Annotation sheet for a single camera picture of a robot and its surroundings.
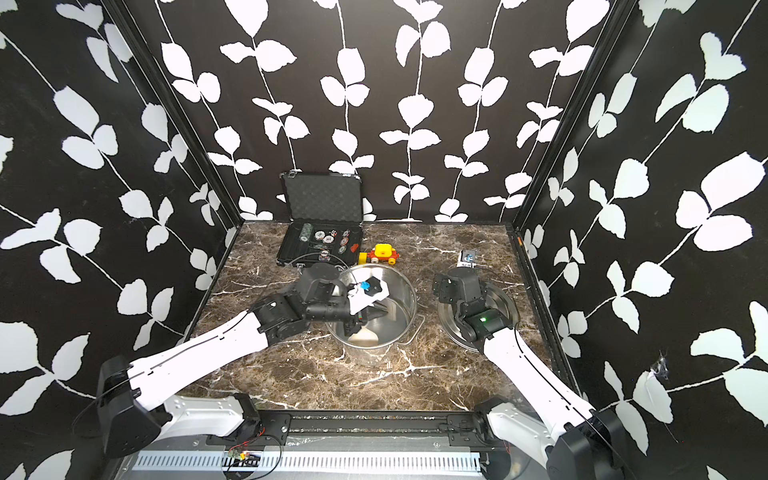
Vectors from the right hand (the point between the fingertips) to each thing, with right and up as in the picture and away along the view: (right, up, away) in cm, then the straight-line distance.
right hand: (452, 270), depth 81 cm
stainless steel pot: (-20, -19, +3) cm, 27 cm away
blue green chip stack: (-50, +13, +32) cm, 61 cm away
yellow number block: (-28, +3, +28) cm, 40 cm away
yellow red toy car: (-19, +5, +24) cm, 32 cm away
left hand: (-19, -7, -13) cm, 23 cm away
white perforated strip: (-36, -45, -11) cm, 59 cm away
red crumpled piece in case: (-31, +7, +29) cm, 43 cm away
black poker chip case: (-43, +18, +33) cm, 57 cm away
